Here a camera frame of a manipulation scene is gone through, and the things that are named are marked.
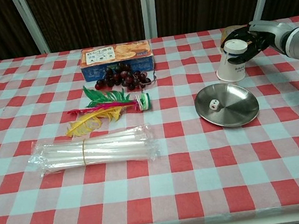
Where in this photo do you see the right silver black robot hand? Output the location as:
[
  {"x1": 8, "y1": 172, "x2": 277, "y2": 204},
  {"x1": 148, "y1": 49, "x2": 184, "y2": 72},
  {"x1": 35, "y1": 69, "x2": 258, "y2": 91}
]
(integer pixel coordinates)
[{"x1": 219, "y1": 16, "x2": 294, "y2": 66}]

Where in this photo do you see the white paper cup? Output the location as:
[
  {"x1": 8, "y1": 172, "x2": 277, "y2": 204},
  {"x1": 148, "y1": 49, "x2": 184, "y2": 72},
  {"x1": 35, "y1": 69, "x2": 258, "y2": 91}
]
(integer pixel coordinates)
[{"x1": 212, "y1": 37, "x2": 253, "y2": 84}]

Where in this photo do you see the small white die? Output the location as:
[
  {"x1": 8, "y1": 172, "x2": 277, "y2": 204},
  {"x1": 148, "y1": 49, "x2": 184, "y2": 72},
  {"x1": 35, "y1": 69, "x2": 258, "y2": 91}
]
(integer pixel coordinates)
[{"x1": 208, "y1": 98, "x2": 221, "y2": 112}]

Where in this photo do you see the round metal plate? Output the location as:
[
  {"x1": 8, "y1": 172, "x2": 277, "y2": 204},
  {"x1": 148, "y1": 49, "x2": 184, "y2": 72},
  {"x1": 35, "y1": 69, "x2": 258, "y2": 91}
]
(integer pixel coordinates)
[{"x1": 192, "y1": 79, "x2": 263, "y2": 133}]

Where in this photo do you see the dark red grape bunch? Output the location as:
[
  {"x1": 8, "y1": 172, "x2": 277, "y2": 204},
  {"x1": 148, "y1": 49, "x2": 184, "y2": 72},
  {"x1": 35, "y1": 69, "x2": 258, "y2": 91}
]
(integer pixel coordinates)
[{"x1": 92, "y1": 58, "x2": 154, "y2": 96}]

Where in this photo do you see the orange blue cookie box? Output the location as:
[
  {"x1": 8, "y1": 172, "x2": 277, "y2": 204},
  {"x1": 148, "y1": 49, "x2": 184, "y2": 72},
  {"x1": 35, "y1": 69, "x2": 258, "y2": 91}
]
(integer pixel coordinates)
[{"x1": 77, "y1": 39, "x2": 157, "y2": 83}]

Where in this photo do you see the red white checkered tablecloth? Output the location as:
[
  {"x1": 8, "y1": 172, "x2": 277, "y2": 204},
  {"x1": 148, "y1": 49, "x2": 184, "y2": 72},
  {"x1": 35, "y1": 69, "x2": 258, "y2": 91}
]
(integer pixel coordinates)
[{"x1": 0, "y1": 16, "x2": 299, "y2": 224}]

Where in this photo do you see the colourful feather shuttlecock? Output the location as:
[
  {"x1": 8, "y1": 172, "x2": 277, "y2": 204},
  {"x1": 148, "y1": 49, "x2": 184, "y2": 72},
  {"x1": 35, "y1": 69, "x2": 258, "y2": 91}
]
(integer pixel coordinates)
[{"x1": 59, "y1": 76, "x2": 156, "y2": 139}]

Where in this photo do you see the bundle of wrapped white straws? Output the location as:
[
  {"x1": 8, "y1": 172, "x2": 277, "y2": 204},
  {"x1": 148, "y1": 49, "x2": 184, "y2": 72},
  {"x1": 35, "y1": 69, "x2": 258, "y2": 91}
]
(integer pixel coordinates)
[{"x1": 25, "y1": 121, "x2": 163, "y2": 180}]

